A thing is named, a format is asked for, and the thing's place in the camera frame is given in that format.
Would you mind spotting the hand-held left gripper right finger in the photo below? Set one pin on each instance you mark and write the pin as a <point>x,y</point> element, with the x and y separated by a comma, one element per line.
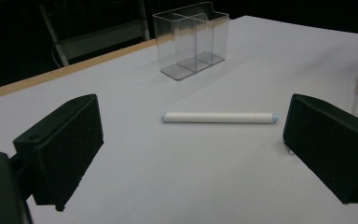
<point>329,146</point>

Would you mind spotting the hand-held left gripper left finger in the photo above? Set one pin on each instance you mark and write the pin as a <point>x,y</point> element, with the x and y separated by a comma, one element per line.
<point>65,149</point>

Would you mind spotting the white pen with blue ends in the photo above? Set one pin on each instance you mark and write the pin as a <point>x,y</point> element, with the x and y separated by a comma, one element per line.
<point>217,118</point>

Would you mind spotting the clear plastic pen holder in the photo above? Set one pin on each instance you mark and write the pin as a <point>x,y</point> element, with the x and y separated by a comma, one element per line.
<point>195,67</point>

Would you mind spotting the white metal stand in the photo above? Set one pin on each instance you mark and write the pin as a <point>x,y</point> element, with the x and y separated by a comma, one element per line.
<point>105,40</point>

